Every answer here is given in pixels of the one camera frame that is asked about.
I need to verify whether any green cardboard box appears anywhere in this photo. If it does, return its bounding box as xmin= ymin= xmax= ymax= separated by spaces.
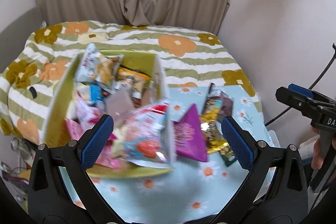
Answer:
xmin=41 ymin=50 xmax=177 ymax=179

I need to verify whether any light blue daisy cloth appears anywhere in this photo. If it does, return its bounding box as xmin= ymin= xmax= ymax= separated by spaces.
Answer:
xmin=91 ymin=85 xmax=280 ymax=223

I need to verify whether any gold Pillows snack bag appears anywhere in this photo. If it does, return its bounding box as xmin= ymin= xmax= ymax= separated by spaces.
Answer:
xmin=199 ymin=98 xmax=236 ymax=167

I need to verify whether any translucent pale snack pouch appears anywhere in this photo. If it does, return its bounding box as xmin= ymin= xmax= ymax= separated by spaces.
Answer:
xmin=104 ymin=89 xmax=135 ymax=127

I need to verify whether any red white snack bag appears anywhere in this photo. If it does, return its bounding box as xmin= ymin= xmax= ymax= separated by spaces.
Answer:
xmin=110 ymin=100 xmax=175 ymax=169

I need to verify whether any pink striped snack bag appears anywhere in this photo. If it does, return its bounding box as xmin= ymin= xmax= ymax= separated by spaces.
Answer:
xmin=66 ymin=97 xmax=121 ymax=169

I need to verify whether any orange chips bag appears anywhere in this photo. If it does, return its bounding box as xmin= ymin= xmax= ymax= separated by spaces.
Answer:
xmin=113 ymin=67 xmax=151 ymax=108

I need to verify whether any purple potato chips bag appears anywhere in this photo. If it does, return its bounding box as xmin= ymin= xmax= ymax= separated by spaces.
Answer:
xmin=173 ymin=104 xmax=208 ymax=162

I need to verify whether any blue white snack bag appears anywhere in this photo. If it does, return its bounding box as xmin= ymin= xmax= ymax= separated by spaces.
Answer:
xmin=76 ymin=83 xmax=105 ymax=110

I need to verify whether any floral striped quilt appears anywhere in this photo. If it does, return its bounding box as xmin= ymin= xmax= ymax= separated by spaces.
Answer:
xmin=0 ymin=20 xmax=263 ymax=146

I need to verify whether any dark brown snack bag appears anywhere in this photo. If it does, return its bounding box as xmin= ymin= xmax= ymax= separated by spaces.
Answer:
xmin=202 ymin=83 xmax=234 ymax=123

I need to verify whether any person's right hand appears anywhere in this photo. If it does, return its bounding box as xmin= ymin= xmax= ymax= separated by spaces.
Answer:
xmin=311 ymin=127 xmax=336 ymax=170

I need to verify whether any black cable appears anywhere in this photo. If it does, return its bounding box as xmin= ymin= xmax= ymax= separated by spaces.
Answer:
xmin=264 ymin=43 xmax=336 ymax=127

